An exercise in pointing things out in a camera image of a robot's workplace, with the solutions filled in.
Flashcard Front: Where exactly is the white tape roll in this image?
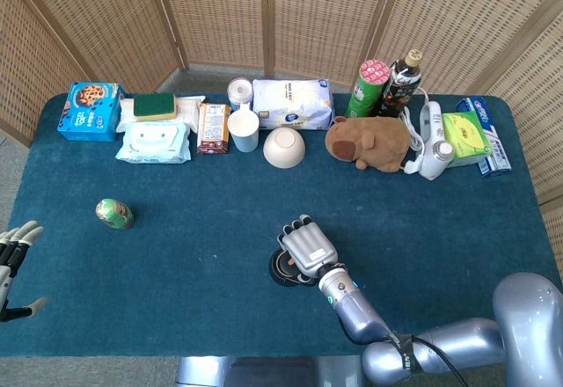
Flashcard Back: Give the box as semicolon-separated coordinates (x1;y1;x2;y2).
226;77;255;111

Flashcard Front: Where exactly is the green tissue box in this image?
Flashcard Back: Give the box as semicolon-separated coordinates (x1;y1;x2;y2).
442;110;494;168

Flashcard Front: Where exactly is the green drink can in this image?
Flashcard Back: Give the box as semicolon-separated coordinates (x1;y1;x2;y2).
95;198;135;230

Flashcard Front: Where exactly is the bamboo folding screen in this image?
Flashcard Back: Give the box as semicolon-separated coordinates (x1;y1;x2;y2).
0;0;563;274

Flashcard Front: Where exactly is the white power cable with plug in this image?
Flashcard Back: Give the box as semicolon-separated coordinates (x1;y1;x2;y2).
398;85;430;176

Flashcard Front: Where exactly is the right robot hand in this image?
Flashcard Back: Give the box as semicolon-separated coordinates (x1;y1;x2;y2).
276;214;340;283

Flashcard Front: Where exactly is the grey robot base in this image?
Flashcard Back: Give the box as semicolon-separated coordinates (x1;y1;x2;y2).
174;354;367;387

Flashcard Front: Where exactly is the light blue wet wipes pack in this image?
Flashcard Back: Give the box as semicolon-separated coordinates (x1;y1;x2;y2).
114;121;193;164

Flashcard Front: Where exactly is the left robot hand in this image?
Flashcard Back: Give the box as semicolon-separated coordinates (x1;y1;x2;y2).
0;219;48;323

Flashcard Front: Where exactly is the dark tea drink bottle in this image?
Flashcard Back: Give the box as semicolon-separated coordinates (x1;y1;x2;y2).
376;48;423;119

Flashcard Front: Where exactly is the white hair dryer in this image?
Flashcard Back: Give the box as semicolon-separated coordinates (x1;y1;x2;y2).
417;100;456;181

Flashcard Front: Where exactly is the white tissue pack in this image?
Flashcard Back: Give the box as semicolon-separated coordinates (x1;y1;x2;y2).
252;78;336;132

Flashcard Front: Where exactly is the brown capybara plush toy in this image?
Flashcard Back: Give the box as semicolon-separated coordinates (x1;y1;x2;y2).
325;115;413;173

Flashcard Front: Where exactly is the beige bowl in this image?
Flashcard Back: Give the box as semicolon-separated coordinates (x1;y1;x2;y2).
262;126;306;170

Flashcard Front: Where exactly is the small black cup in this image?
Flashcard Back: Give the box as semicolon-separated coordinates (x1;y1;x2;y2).
268;245;325;289

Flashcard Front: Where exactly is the light blue cup white scoop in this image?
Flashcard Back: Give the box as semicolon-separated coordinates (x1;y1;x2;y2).
227;102;260;154

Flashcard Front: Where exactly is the brown white snack carton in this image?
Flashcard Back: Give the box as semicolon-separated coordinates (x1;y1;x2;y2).
196;103;232;156

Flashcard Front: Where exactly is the blue white toothpaste box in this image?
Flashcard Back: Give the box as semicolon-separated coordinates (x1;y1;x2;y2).
456;95;513;179

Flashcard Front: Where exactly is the blue cookie box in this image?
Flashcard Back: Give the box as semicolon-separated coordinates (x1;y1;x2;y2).
56;81;126;143

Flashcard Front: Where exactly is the green yellow sponge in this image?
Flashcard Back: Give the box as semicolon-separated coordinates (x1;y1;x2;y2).
132;92;179;122

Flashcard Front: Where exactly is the green chips can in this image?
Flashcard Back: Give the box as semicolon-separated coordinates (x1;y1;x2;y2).
345;58;391;119

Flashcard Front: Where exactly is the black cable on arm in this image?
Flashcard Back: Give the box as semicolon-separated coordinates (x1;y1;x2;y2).
389;332;459;387

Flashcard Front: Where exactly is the blue table cloth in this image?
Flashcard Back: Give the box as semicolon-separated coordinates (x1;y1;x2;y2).
0;91;563;358

